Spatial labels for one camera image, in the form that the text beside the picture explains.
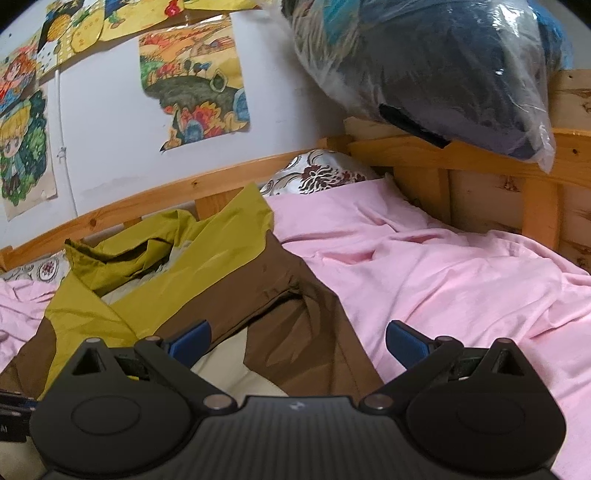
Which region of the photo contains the clear plastic bag of clothes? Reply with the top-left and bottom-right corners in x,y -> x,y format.
257,0 -> 574,175

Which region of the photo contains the yellow brown beige jacket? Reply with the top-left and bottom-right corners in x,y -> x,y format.
0,182 -> 385,403

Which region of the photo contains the floral satin quilt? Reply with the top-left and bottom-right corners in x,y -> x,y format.
2,251 -> 70,287

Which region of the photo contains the floral satin pillow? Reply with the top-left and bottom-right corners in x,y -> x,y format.
264,150 -> 385,197

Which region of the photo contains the white wall cable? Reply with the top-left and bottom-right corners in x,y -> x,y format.
54,69 -> 78,219

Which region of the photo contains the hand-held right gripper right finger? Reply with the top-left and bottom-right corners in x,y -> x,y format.
359,320 -> 530,415

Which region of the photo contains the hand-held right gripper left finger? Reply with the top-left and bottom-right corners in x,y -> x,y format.
65,320 -> 237,414

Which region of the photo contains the wooden bed frame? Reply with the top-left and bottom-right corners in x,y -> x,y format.
0,69 -> 591,274

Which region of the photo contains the torn colourful landscape poster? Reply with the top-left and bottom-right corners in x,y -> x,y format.
137,27 -> 253,154

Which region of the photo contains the pink bed sheet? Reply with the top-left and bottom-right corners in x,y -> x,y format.
0,178 -> 591,480

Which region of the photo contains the red-haired cartoon poster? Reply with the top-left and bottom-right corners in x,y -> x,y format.
0,34 -> 43,118

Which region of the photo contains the blond cartoon child poster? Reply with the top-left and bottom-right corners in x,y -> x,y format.
0,87 -> 59,221

